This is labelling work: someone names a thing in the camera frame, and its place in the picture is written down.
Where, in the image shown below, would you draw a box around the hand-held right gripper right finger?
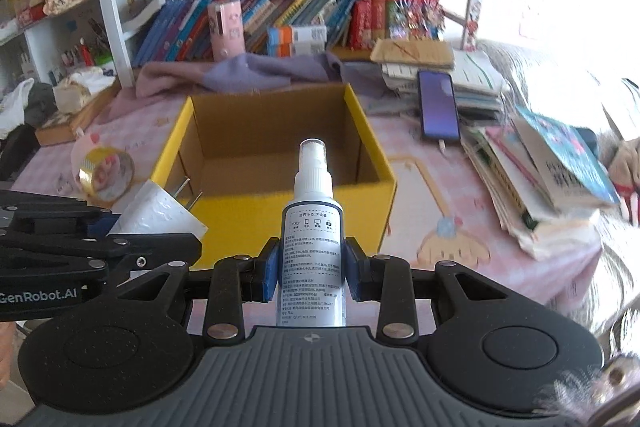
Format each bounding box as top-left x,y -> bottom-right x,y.
345,236 -> 507,344

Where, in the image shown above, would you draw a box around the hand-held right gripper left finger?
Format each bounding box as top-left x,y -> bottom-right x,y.
114,237 -> 281,341

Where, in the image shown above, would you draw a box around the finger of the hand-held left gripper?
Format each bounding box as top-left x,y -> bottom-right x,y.
0,232 -> 203,289
0,189 -> 122,239

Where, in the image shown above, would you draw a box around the white power adapter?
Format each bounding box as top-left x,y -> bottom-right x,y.
106,177 -> 209,249

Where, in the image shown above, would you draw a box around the clear tape roll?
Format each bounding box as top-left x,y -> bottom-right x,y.
77,146 -> 136,202

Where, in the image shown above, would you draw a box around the white spray bottle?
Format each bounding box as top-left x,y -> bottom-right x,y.
276,138 -> 347,329

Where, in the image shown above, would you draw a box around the yellow cardboard box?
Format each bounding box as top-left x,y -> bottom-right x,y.
151,83 -> 398,272

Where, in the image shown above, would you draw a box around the wooden tray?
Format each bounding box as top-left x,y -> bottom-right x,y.
34,78 -> 123,146

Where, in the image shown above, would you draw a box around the white plastic bag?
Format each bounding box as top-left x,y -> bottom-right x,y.
0,78 -> 36,138

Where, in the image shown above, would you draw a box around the smartphone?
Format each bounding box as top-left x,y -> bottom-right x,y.
417,70 -> 462,142

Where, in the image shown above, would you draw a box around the purple cloth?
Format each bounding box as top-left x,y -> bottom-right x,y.
135,52 -> 416,112

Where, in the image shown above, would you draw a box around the pile of paperback books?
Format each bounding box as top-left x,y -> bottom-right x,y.
460,104 -> 622,262

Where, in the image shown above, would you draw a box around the pink carton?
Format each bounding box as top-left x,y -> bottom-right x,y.
207,0 -> 247,62

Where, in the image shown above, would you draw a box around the brown cardboard notebook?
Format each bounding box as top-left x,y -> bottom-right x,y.
370,38 -> 456,70

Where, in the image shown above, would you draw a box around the orange and blue boxes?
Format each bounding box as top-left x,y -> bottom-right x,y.
267,25 -> 328,58

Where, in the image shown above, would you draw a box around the row of blue books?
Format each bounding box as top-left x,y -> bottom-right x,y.
131,0 -> 363,68

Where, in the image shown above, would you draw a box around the fluffy grey fur trim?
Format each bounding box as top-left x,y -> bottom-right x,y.
537,352 -> 640,427

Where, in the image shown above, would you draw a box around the red boxed books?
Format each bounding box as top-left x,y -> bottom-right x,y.
348,0 -> 447,52

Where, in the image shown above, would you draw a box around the beige plush toy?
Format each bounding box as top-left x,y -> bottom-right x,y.
607,139 -> 640,228

